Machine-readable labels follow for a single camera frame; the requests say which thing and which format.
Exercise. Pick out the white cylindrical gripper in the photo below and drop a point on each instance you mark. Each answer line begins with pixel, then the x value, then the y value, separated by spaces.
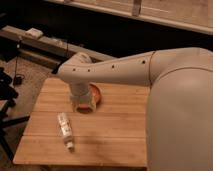
pixel 82 98

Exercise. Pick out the small white bottle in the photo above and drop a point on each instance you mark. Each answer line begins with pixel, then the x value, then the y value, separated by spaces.
pixel 66 130

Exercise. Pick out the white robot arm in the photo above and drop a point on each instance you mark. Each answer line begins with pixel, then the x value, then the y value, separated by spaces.
pixel 179 112

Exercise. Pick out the orange ceramic bowl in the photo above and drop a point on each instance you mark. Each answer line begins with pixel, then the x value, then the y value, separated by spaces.
pixel 96 93

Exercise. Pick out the black tripod stand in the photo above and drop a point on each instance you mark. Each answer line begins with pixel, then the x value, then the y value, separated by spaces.
pixel 7 94

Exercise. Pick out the small white box on ledge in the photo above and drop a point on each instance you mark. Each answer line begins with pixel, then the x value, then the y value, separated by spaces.
pixel 34 33

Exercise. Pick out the long wooden beam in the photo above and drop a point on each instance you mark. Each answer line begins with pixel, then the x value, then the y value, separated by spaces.
pixel 48 44

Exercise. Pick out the black power adapter with cable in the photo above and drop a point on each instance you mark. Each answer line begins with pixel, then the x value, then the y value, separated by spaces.
pixel 17 80

